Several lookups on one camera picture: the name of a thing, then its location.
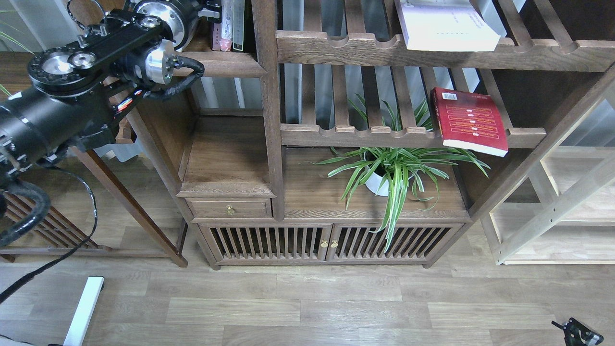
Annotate right slatted cabinet door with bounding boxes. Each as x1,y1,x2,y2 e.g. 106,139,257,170
326,223,463,268

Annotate white pink upright book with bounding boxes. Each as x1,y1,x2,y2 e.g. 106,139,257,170
220,0,234,52

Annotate red hardcover book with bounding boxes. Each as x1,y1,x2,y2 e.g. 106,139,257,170
431,87,509,157

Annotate white metal leg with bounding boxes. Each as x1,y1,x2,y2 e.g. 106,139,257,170
62,276,105,346

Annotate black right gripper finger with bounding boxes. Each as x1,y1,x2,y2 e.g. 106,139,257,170
551,317,604,346

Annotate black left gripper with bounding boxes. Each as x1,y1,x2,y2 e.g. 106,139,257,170
130,0,222,52

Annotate light wooden shelf unit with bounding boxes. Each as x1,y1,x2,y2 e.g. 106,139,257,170
480,99,615,266

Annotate green spider plant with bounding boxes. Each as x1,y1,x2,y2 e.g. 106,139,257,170
312,94,491,252

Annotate dark wooden bookshelf cabinet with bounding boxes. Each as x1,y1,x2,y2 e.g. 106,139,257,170
129,0,614,269

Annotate slatted cabinet door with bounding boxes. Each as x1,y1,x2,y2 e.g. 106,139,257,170
199,223,332,265
326,223,463,268

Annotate dark wooden side table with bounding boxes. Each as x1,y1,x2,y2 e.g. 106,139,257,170
1,52,187,268

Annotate white plant pot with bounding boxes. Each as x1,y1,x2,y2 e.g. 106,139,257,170
360,148,415,200

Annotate brown spine upright book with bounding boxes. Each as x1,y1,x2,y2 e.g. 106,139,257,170
210,23,222,51

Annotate left slatted cabinet door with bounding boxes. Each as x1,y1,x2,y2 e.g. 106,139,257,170
199,223,332,265

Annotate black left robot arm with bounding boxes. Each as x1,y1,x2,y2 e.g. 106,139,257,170
0,0,222,246

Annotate white paperback book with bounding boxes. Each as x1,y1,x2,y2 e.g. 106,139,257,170
395,0,501,52

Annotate green plant leaves at left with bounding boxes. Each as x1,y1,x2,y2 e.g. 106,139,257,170
0,10,29,97

